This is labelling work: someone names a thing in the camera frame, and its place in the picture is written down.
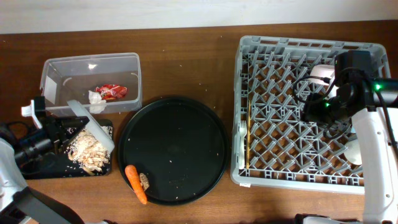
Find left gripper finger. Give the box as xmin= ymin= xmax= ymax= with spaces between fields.
xmin=60 ymin=116 xmax=90 ymax=128
xmin=57 ymin=125 xmax=86 ymax=154

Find rice and peanut leftovers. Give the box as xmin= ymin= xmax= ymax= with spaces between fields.
xmin=66 ymin=128 xmax=111 ymax=176

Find white tissue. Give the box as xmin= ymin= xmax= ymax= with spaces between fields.
xmin=88 ymin=90 xmax=106 ymax=114

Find grey plate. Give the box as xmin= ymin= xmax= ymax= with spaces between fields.
xmin=67 ymin=100 xmax=114 ymax=153

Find pink bowl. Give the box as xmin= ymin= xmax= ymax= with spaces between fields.
xmin=308 ymin=65 xmax=335 ymax=86

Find red snack wrapper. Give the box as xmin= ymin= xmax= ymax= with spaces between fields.
xmin=95 ymin=84 xmax=128 ymax=100

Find white cup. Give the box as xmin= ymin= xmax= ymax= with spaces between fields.
xmin=344 ymin=139 xmax=362 ymax=166

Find orange carrot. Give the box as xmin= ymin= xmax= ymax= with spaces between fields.
xmin=124 ymin=165 xmax=147 ymax=205

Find wooden chopstick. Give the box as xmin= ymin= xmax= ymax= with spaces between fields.
xmin=246 ymin=99 xmax=251 ymax=170

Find white plastic fork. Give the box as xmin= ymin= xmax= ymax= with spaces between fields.
xmin=238 ymin=120 xmax=247 ymax=169

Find brown ginger piece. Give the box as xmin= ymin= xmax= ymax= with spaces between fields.
xmin=139 ymin=173 xmax=150 ymax=191

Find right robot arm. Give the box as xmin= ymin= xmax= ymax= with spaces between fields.
xmin=301 ymin=50 xmax=397 ymax=223

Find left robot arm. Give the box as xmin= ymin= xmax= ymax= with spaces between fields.
xmin=1 ymin=116 xmax=90 ymax=223

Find grey dishwasher rack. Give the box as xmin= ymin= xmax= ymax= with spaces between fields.
xmin=231 ymin=35 xmax=390 ymax=194

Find black rectangular tray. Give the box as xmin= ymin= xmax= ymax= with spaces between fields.
xmin=21 ymin=119 xmax=114 ymax=180

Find clear plastic bin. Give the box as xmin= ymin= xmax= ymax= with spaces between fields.
xmin=40 ymin=53 xmax=142 ymax=117

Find black round tray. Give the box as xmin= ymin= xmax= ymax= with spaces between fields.
xmin=117 ymin=97 xmax=231 ymax=205

